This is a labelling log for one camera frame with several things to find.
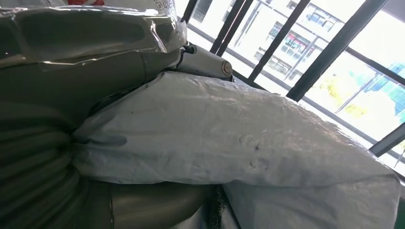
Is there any grey plastic mailer package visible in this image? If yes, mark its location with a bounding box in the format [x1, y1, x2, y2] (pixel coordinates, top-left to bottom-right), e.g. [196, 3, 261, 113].
[0, 0, 402, 229]

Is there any black window frame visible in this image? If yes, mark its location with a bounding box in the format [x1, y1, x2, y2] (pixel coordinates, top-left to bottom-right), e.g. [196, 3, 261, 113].
[180, 0, 405, 182]

